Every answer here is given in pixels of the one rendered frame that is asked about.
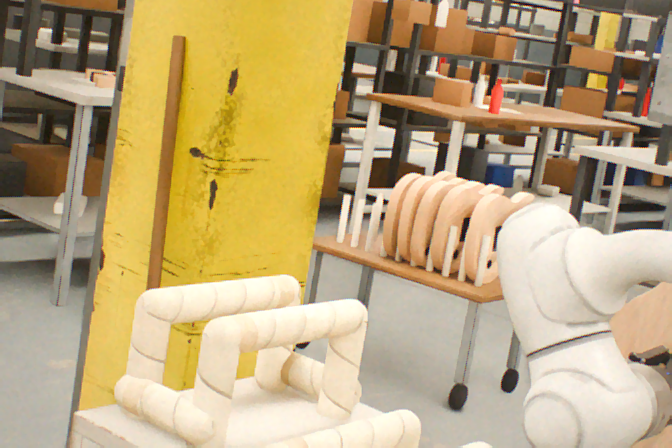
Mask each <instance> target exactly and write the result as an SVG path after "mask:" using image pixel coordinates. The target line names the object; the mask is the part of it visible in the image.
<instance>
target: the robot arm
mask: <svg viewBox="0 0 672 448"><path fill-rule="evenodd" d="M496 254H497V266H498V273H499V279H500V283H501V287H502V292H503V296H504V300H505V303H506V307H507V310H508V314H509V317H510V320H511V322H512V325H513V328H514V330H515V333H516V335H517V337H518V339H519V341H520V343H521V345H522V347H523V350H524V352H525V355H526V357H527V361H528V365H529V371H530V380H531V388H530V390H529V392H528V394H527V396H526V398H525V401H524V404H523V408H522V413H521V424H522V429H523V432H524V434H525V437H526V438H527V440H528V442H529V443H530V444H531V446H532V447H533V448H630V447H631V446H632V445H633V444H634V443H636V442H639V441H641V440H644V439H647V438H650V437H653V436H656V435H657V434H659V433H660V432H661V430H662V429H663V428H664V427H666V426H669V425H671V424H672V354H670V353H669V352H668V351H669V349H668V348H667V347H666V346H664V345H660V346H657V347H655V348H652V349H649V350H647V351H644V352H642V353H636V352H630V354H629V355H628V357H627V359H626V360H625V359H624V358H623V356H622V354H621V352H620V350H619V348H618V346H617V343H616V341H615V339H614V336H613V333H612V330H611V327H610V323H609V319H611V318H612V317H613V315H614V313H616V312H618V311H620V310H621V309H622V308H623V306H624V304H625V302H626V299H627V293H628V290H629V289H630V288H631V287H632V286H634V285H636V284H638V283H641V282H645V281H662V282H667V283H670V284H672V232H668V231H660V230H637V231H629V232H624V233H618V234H613V235H607V236H604V235H602V234H601V233H600V232H598V231H596V230H594V229H592V228H587V227H583V228H580V227H579V225H578V222H577V221H576V219H575V218H574V217H573V216H572V215H570V214H569V213H568V212H567V211H565V210H564V209H562V208H561V207H559V206H557V205H551V204H549V203H537V204H533V205H530V206H527V207H525V208H523V209H521V210H519V211H517V212H515V213H514V214H512V215H511V216H510V217H509V218H508V219H507V220H506V221H505V222H504V224H503V226H502V229H501V230H500V232H499V234H498V239H497V250H496ZM660 363H662V364H663V365H665V367H664V368H661V367H658V366H657V365H659V364H660Z"/></svg>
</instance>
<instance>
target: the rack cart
mask: <svg viewBox="0 0 672 448"><path fill-rule="evenodd" d="M350 198H351V196H350V195H344V199H343V205H342V211H341V217H340V223H339V229H338V235H333V236H322V237H314V239H313V245H312V251H311V257H310V264H309V270H308V276H307V282H306V288H305V294H304V300H303V305H310V304H315V298H316V292H317V286H318V280H319V274H320V268H321V262H322V256H323V253H326V254H329V255H332V256H336V257H339V258H342V259H345V260H348V261H351V262H354V263H357V264H360V265H363V269H362V274H361V280H360V286H359V292H358V297H357V300H358V301H360V302H361V303H362V304H363V305H364V306H365V308H366V310H367V311H368V306H369V300H370V294H371V288H372V283H373V277H374V271H375V270H378V271H381V272H385V273H388V274H391V275H394V276H397V277H400V278H403V279H406V280H409V281H412V282H415V283H418V284H421V285H424V286H427V287H430V288H434V289H437V290H440V291H443V292H446V293H449V294H452V295H455V296H458V297H461V298H464V299H467V300H469V304H468V309H467V315H466V320H465V325H464V331H463V336H462V341H461V347H460V352H459V357H458V363H457V368H456V373H455V379H454V382H456V383H457V384H455V385H454V386H453V388H452V389H451V391H450V394H449V398H448V404H449V406H450V407H451V408H453V409H456V410H459V409H461V408H462V407H463V406H464V404H465V402H466V400H467V397H468V388H467V386H466V385H465V384H467V383H468V380H469V375H470V369H471V364H472V359H473V353H474V348H475V343H476V338H477V332H478V327H479V322H480V317H481V311H482V306H483V303H488V302H494V301H499V300H504V296H503V292H502V287H501V283H500V279H499V275H498V276H497V277H496V278H495V279H494V280H493V281H491V282H489V283H485V284H483V283H482V280H483V275H484V270H485V265H486V259H487V254H488V249H489V243H490V238H491V237H490V236H489V235H484V236H483V241H482V246H481V251H480V256H479V262H478V267H477V272H476V278H475V281H472V280H470V279H469V278H468V276H467V274H466V272H465V267H464V256H465V246H466V239H467V233H468V230H467V233H466V238H465V243H464V249H463V254H462V259H461V265H460V270H458V271H456V272H453V273H449V272H450V266H451V261H452V255H453V250H454V245H455V239H456V234H457V228H458V227H457V226H453V225H452V226H450V232H449V237H448V243H447V248H446V254H445V259H444V264H443V270H442V271H441V270H438V269H437V268H433V267H434V265H433V263H432V259H431V245H432V238H433V233H432V238H431V244H430V249H429V255H428V260H427V266H426V268H425V267H422V266H420V265H417V264H416V263H414V261H413V260H412V258H411V262H410V261H406V260H404V259H403V258H402V257H401V255H400V253H399V251H398V245H397V251H396V257H393V256H390V255H388V254H387V252H386V251H385V249H384V247H383V240H382V238H383V235H381V234H378V227H379V221H380V215H381V210H382V204H383V198H384V194H382V193H378V195H377V200H376V203H374V204H373V208H372V214H371V220H370V225H369V231H368V232H365V233H360V229H361V223H362V217H363V211H364V205H365V200H364V199H359V200H358V206H357V212H356V217H355V223H354V229H353V234H345V228H346V222H347V216H348V210H349V204H350ZM522 350H523V347H522V345H521V343H520V341H519V339H518V337H517V335H516V333H515V330H514V328H513V333H512V338H511V343H510V348H509V354H508V359H507V364H506V367H508V368H509V369H507V370H506V371H505V373H504V374H503V377H502V380H501V389H502V391H504V392H506V393H511V392H513V391H514V390H515V388H516V386H517V384H518V380H519V373H518V371H517V370H515V369H519V365H520V360H521V355H522Z"/></svg>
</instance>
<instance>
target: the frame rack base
mask: <svg viewBox="0 0 672 448"><path fill-rule="evenodd" d="M253 381H254V377H251V378H246V379H241V380H236V381H235V385H234V391H233V397H232V404H231V410H230V416H229V423H228V429H227V435H226V442H225V448H265V447H266V446H268V445H270V444H273V443H276V442H280V441H284V440H288V439H292V438H295V437H299V436H303V435H307V434H311V433H314V432H318V431H322V430H326V429H330V428H333V427H337V426H341V425H345V424H349V423H352V422H356V421H360V420H364V419H368V418H371V417H375V416H379V415H383V414H385V413H383V412H380V411H378V410H376V409H373V408H371V407H369V406H366V405H364V404H362V403H359V402H358V403H357V404H356V405H355V406H353V407H352V413H351V417H350V418H349V419H346V420H335V419H330V418H326V417H323V416H322V415H320V414H319V413H317V407H318V403H316V402H313V401H311V400H309V399H307V398H304V397H302V396H300V395H297V394H295V393H294V391H297V389H295V388H292V387H290V386H288V385H286V389H285V390H282V391H269V390H264V389H261V388H258V387H256V386H255V385H254V384H253ZM177 393H179V394H181V395H183V396H186V397H188V398H190V399H192V400H193V394H194V389H190V390H185V391H180V392H177ZM69 448H189V447H187V445H186V440H184V439H182V438H180V437H178V436H176V435H174V434H172V433H170V432H168V431H166V430H164V429H162V428H160V427H158V426H156V425H154V424H152V423H150V422H148V421H146V420H144V419H135V418H131V417H128V416H125V415H124V414H122V413H121V407H120V406H119V405H118V404H114V405H109V406H104V407H99V408H94V409H89V410H84V411H79V412H75V413H74V417H73V424H72V432H71V439H70V446H69Z"/></svg>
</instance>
